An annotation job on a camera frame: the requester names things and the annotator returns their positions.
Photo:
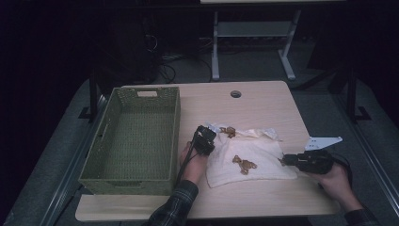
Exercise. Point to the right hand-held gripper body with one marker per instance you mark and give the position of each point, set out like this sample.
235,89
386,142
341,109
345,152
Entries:
315,161

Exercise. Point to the person's left hand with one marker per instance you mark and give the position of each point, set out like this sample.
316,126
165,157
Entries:
193,166

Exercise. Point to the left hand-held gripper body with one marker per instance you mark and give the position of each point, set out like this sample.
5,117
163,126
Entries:
204,141

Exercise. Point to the grey table grommet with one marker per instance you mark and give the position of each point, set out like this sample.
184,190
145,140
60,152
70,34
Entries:
236,94

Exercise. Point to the green woven basket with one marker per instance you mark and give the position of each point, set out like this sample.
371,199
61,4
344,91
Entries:
141,132

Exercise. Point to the aluminium rail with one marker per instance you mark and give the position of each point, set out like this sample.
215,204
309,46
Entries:
70,168
373,160

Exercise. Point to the black metal stand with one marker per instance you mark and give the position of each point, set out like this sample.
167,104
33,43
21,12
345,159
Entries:
93,94
352,94

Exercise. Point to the white metal table frame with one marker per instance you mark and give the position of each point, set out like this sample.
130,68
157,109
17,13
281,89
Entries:
251,29

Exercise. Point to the person's right hand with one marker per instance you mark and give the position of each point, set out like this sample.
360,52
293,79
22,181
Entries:
337,185

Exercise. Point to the white cloth with brown print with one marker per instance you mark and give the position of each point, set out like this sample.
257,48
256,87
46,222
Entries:
257,153

